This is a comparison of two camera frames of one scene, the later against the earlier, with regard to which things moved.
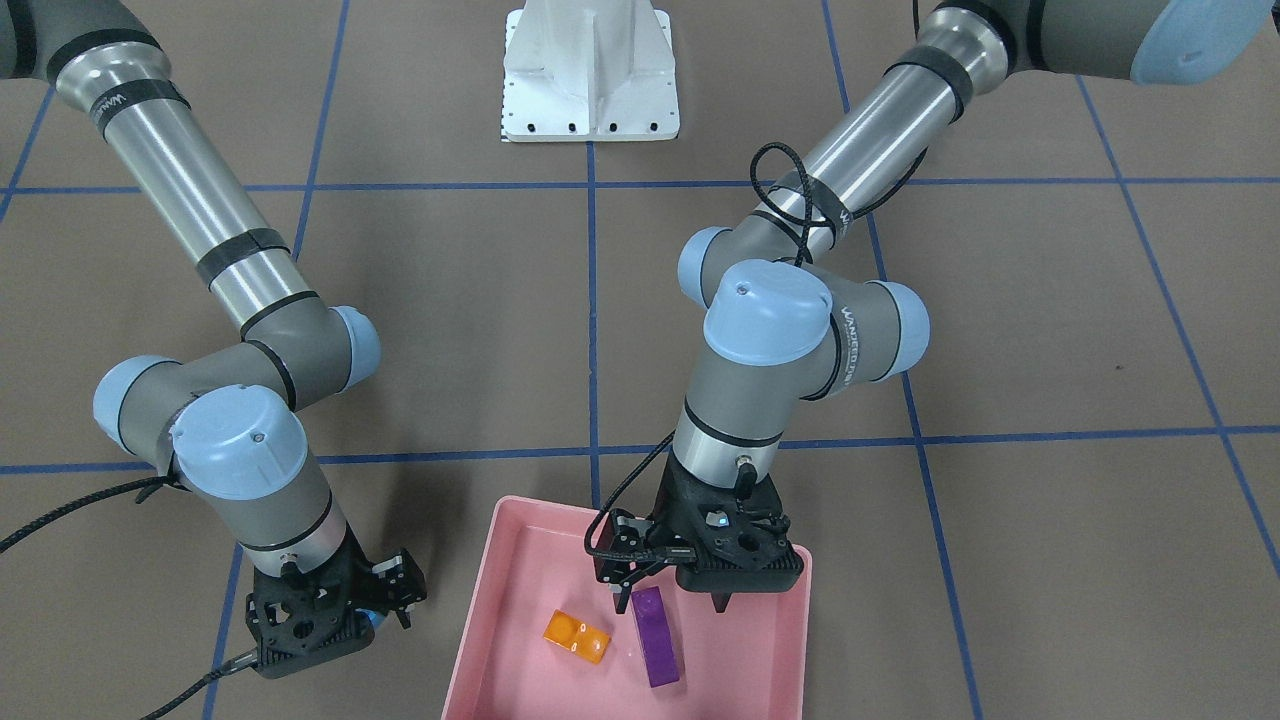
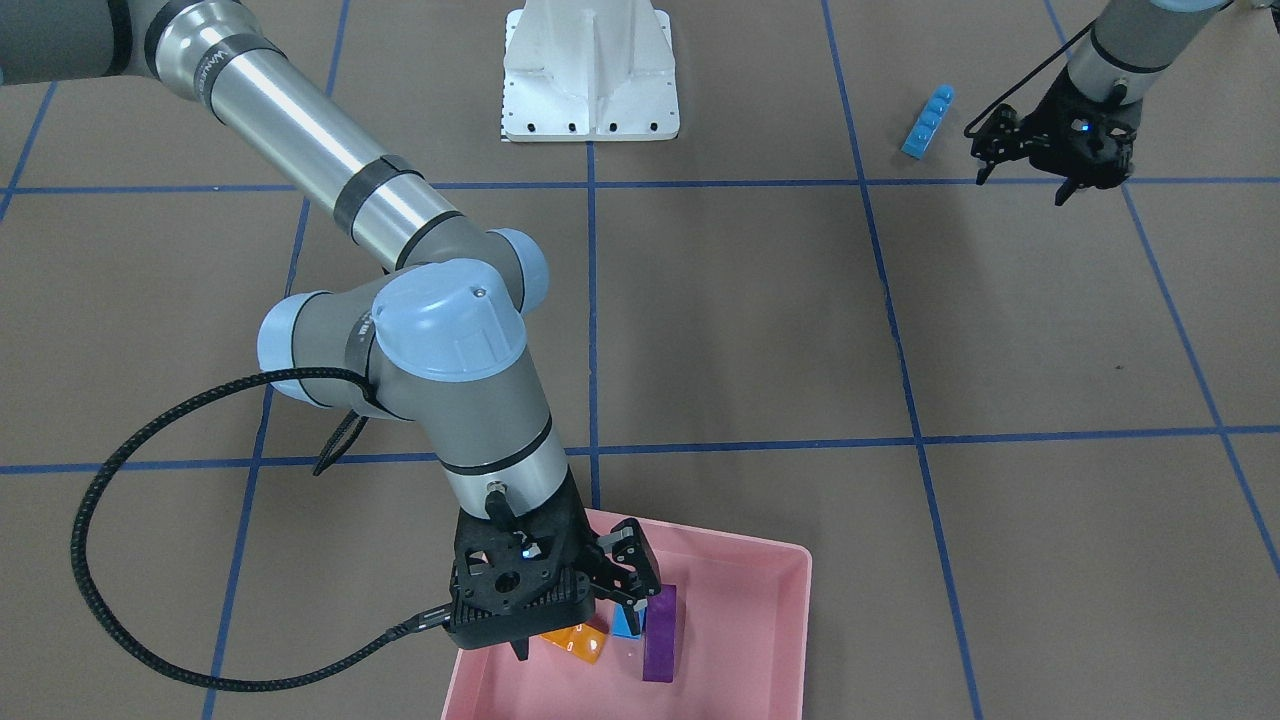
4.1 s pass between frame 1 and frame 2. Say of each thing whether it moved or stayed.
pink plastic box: stayed
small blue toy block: moved
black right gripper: moved
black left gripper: moved
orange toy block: stayed
